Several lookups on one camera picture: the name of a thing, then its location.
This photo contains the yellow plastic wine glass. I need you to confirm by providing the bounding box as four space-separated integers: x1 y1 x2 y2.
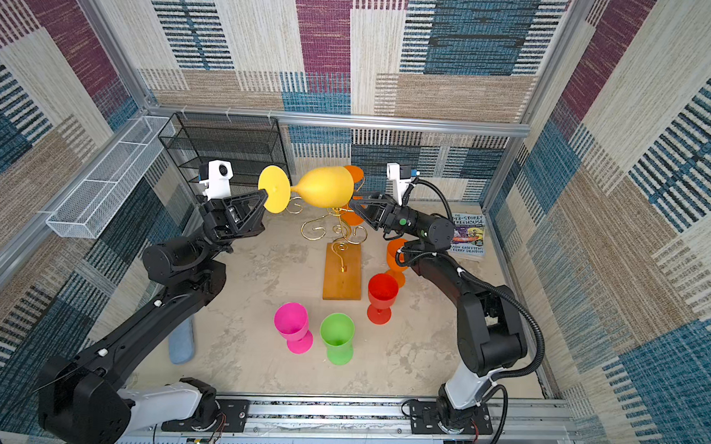
258 165 355 214

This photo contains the pink plastic wine glass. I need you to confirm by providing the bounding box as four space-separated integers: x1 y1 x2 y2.
273 302 314 354

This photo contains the gold wire glass rack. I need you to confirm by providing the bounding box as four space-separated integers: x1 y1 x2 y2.
301 208 368 301

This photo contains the white wire wall basket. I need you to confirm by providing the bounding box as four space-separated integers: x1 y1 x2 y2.
46 116 169 239

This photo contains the blue sponge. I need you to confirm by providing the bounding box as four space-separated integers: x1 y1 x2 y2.
168 316 195 365

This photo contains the green plastic wine glass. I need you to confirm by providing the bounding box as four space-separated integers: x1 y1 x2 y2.
320 312 355 366

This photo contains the red plastic wine glass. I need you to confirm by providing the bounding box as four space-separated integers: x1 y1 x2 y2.
367 273 400 325

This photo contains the colourful story book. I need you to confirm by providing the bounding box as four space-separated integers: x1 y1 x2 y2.
451 212 486 257

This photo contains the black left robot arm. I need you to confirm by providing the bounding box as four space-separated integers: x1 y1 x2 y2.
37 190 269 444

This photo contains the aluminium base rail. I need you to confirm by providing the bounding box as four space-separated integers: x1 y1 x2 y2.
92 393 583 444

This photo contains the black mesh shelf unit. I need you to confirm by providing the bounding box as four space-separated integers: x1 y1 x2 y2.
158 112 292 203

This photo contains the orange wine glass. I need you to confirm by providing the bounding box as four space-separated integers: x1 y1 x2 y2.
387 239 407 287
340 165 365 228

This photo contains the orange back wine glass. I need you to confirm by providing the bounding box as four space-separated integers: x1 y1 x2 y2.
340 165 365 228

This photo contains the orange front wine glass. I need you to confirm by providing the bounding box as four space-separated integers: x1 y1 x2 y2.
387 239 407 287

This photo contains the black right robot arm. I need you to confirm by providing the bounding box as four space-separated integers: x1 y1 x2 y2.
348 191 546 434

